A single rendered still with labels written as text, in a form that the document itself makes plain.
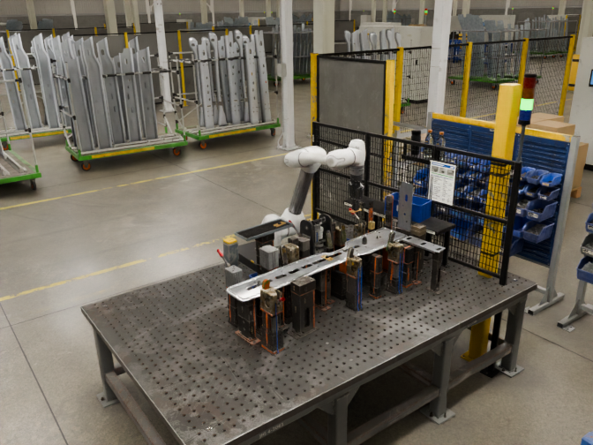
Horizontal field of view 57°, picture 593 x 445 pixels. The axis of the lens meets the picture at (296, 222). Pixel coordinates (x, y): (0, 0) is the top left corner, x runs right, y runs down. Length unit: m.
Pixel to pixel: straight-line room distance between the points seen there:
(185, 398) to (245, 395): 0.29
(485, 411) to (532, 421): 0.28
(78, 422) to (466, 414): 2.49
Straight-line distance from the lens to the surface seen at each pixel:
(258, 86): 11.46
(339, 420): 3.06
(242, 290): 3.07
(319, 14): 11.05
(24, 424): 4.12
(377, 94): 5.61
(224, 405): 2.76
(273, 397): 2.79
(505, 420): 3.92
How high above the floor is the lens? 2.44
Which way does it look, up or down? 21 degrees down
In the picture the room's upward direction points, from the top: 1 degrees counter-clockwise
